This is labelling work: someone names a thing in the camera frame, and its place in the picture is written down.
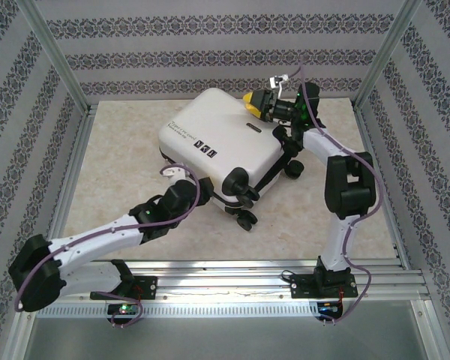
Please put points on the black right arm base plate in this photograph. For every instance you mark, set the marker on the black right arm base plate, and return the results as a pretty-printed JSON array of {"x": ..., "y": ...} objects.
[{"x": 303, "y": 287}]

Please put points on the aluminium frame post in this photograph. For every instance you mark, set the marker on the aluminium frame post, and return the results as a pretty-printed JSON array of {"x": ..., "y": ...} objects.
[
  {"x": 56, "y": 56},
  {"x": 388, "y": 56}
]

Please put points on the grey metal panel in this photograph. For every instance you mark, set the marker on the grey metal panel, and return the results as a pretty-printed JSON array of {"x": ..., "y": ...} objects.
[{"x": 225, "y": 341}]

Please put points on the aluminium side rail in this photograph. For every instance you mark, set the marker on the aluminium side rail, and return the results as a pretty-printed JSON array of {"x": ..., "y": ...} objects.
[{"x": 68, "y": 180}]

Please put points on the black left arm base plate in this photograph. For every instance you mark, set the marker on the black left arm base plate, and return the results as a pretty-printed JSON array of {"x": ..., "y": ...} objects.
[{"x": 150, "y": 287}]

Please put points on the aluminium cross rail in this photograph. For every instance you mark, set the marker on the aluminium cross rail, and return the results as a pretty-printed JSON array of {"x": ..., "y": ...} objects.
[{"x": 228, "y": 281}]

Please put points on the white hard-shell suitcase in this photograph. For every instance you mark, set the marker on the white hard-shell suitcase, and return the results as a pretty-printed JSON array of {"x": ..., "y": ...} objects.
[{"x": 210, "y": 150}]

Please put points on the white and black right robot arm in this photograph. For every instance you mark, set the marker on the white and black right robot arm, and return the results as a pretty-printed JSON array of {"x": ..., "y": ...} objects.
[{"x": 335, "y": 240}]

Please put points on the small circuit board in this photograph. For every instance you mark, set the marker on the small circuit board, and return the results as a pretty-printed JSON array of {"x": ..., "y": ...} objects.
[
  {"x": 123, "y": 309},
  {"x": 328, "y": 308}
]

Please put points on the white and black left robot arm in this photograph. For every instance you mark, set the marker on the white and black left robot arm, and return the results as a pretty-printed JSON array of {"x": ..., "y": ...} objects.
[{"x": 97, "y": 240}]

